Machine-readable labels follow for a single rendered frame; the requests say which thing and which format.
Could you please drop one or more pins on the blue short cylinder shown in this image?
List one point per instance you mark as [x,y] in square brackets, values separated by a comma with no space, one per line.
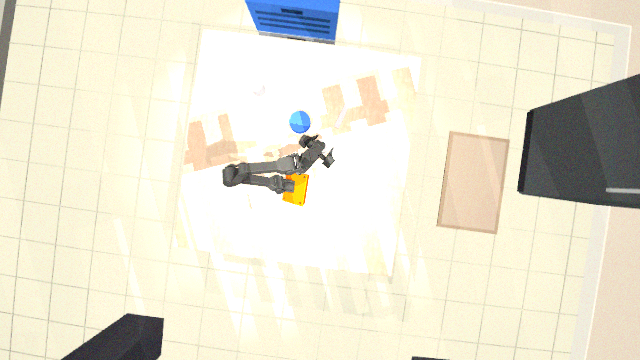
[299,122]

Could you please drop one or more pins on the white french press with black handle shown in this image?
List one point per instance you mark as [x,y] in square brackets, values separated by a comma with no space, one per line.
[326,149]

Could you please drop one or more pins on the white flat bar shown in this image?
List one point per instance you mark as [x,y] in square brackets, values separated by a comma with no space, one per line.
[341,116]

